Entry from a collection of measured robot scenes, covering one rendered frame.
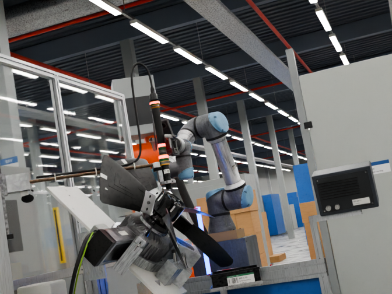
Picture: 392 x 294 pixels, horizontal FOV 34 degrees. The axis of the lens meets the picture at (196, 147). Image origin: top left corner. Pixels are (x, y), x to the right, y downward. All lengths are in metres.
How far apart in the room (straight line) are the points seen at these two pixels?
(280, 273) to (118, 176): 0.93
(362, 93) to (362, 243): 1.00
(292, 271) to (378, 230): 1.49
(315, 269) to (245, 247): 0.48
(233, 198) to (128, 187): 0.95
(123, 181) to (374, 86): 2.33
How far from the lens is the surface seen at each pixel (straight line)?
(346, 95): 4.47
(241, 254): 3.35
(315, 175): 2.93
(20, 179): 2.69
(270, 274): 3.04
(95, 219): 2.79
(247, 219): 10.76
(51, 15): 12.50
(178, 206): 2.64
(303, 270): 3.01
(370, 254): 4.43
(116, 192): 2.54
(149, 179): 2.82
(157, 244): 2.67
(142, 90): 6.86
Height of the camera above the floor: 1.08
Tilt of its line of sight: 7 degrees up
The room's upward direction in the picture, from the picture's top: 10 degrees counter-clockwise
